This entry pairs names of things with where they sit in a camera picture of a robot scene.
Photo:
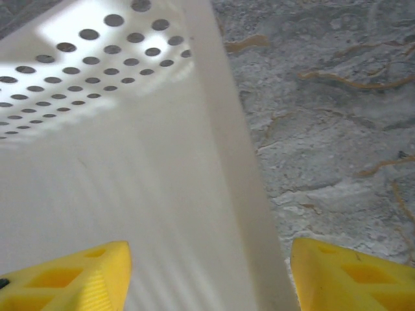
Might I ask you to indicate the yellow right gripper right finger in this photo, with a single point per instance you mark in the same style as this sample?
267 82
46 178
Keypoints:
356 282

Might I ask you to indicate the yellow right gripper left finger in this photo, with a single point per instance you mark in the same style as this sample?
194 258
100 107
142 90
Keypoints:
65 282

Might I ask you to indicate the white perforated plastic basket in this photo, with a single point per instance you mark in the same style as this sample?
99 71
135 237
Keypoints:
129 162

